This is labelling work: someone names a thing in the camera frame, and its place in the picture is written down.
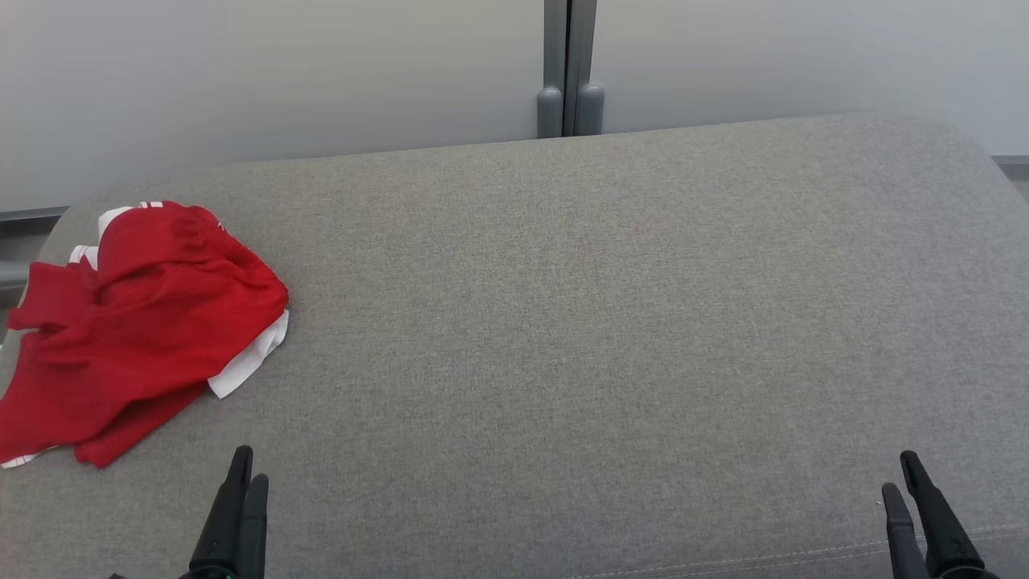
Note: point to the red shorts white stripe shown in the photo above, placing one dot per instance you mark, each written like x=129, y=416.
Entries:
x=185, y=257

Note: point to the grey upright wall post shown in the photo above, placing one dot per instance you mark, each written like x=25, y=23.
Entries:
x=569, y=72

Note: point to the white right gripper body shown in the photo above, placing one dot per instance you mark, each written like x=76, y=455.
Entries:
x=965, y=575

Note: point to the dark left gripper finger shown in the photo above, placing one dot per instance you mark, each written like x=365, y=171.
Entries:
x=254, y=539
x=225, y=523

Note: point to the red shirt white sleeves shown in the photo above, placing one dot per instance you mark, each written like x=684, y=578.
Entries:
x=104, y=370

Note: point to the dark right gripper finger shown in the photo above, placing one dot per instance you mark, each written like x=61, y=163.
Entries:
x=944, y=535
x=904, y=539

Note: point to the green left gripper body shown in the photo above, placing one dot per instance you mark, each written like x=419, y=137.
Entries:
x=209, y=574

